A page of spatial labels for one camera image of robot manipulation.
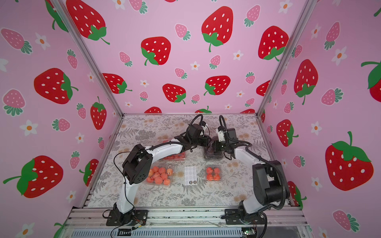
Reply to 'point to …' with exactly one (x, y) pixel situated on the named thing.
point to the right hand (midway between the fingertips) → (210, 144)
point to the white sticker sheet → (190, 175)
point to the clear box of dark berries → (209, 152)
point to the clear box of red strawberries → (178, 156)
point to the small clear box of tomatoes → (213, 172)
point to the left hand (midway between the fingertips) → (213, 139)
